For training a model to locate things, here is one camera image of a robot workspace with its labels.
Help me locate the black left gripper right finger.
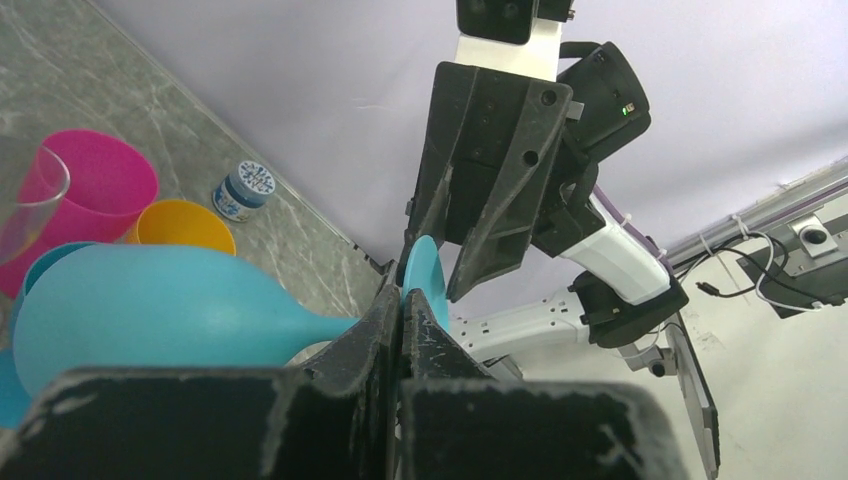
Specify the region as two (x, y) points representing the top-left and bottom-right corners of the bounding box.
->
(398, 289), (689, 479)

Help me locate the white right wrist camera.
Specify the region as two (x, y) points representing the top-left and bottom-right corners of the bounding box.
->
(453, 0), (574, 81)

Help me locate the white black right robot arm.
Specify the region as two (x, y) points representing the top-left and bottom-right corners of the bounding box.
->
(397, 42), (687, 348)

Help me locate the clear wine glass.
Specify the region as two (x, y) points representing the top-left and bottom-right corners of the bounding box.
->
(1, 135), (71, 264)

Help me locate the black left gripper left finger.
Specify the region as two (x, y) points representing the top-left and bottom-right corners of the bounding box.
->
(1, 285), (401, 479)

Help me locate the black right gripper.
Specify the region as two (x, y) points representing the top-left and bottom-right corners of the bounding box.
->
(397, 61), (603, 302)

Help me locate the pink wine glass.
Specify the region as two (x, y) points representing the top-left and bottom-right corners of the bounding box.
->
(1, 129), (159, 297)

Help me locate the blue wine glass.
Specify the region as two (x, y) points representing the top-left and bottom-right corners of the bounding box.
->
(11, 235), (450, 399)
(0, 241), (97, 431)

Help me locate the blue wine glass front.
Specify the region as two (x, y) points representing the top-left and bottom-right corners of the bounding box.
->
(0, 241), (97, 431)

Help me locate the yellow wine glass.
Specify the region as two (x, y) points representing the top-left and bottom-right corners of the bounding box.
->
(123, 199), (237, 256)

